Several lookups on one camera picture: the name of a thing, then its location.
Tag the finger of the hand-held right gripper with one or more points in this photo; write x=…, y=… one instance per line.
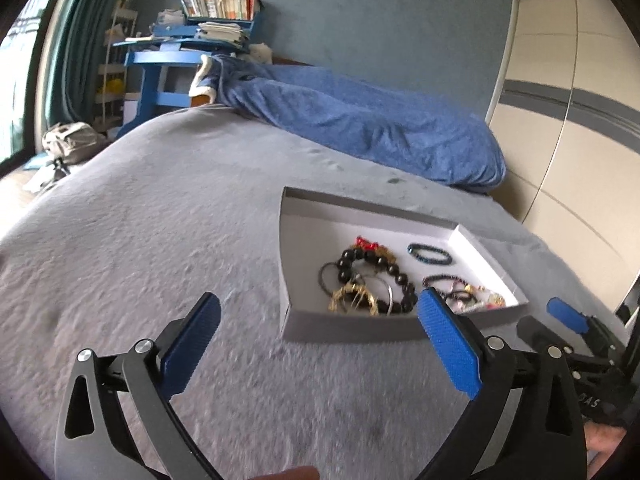
x=565, y=312
x=535, y=331

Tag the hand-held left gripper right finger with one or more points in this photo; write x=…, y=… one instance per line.
x=450, y=345

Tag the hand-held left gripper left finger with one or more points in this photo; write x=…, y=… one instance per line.
x=192, y=345

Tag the pearl gold hairpin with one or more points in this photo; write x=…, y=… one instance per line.
x=492, y=301

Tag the thin metal bangle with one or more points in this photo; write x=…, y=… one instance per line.
x=322, y=280

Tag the shallow white cardboard box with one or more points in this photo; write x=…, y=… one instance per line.
x=320, y=230

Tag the person's right forearm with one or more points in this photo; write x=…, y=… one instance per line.
x=605, y=442

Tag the person's left hand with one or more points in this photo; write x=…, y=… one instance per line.
x=290, y=474

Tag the thin silver hoop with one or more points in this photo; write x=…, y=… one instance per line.
x=387, y=287

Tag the grey bed cover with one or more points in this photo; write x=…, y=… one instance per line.
x=150, y=210

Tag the beige wardrobe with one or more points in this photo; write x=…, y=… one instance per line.
x=575, y=135

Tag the grey backpack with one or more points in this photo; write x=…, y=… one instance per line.
x=70, y=142

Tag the blue blanket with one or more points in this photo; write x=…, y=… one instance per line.
x=375, y=120

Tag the yellow object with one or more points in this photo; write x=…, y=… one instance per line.
x=112, y=85

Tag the blue desk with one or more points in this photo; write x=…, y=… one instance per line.
x=160, y=57

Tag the cream plush toy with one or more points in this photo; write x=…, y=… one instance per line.
x=260, y=53

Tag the window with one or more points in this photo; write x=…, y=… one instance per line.
x=20, y=85

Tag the stack of papers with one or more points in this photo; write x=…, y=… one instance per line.
x=222, y=31

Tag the green curtain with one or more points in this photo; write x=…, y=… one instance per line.
x=75, y=45

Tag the row of books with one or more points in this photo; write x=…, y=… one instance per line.
x=220, y=2

